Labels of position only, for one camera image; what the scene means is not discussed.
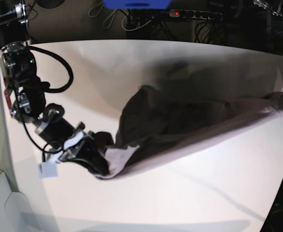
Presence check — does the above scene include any mauve pink t-shirt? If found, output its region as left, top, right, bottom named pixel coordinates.
left=96, top=86, right=283, bottom=180

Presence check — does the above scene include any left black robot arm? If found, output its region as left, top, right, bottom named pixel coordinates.
left=253, top=0, right=283, bottom=18

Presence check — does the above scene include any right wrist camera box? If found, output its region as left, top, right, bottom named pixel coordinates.
left=38, top=162, right=58, bottom=179

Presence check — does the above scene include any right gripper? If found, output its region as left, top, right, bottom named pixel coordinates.
left=34, top=116, right=112, bottom=175

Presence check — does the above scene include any blue plastic bin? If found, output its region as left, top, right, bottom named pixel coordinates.
left=103, top=0, right=171, bottom=10

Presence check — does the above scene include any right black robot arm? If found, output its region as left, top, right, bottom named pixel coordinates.
left=0, top=0, right=113, bottom=177

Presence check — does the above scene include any black power strip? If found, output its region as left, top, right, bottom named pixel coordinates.
left=168, top=9, right=223, bottom=21

